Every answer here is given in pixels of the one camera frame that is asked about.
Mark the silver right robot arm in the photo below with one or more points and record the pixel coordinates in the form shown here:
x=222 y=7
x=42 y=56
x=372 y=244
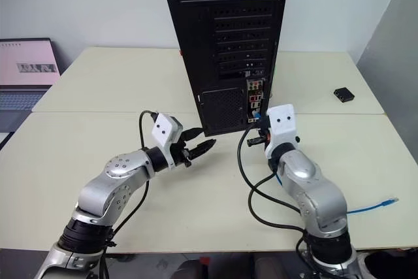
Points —
x=313 y=194

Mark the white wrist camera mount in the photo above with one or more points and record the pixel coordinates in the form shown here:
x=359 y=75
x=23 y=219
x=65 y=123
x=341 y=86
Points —
x=162 y=130
x=282 y=125

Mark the small black box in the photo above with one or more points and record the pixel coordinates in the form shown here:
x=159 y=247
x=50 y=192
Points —
x=344 y=94

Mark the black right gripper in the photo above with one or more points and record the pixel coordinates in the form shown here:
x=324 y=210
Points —
x=263 y=137

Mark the black computer tower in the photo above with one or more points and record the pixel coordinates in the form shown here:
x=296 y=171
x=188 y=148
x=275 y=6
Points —
x=196 y=63

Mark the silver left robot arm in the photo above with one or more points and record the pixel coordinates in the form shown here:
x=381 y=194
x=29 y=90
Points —
x=98 y=190

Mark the grey partition panel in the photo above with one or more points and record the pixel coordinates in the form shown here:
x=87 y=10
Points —
x=392 y=63

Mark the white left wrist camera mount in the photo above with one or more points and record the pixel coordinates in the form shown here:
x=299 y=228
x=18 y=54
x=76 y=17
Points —
x=162 y=130

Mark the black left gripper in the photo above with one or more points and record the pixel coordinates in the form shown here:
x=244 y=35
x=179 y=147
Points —
x=179 y=156

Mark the open grey laptop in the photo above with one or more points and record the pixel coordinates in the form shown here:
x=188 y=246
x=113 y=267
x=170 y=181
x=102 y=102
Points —
x=23 y=70

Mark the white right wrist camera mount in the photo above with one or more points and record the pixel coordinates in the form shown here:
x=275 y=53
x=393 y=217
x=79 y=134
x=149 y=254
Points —
x=282 y=125

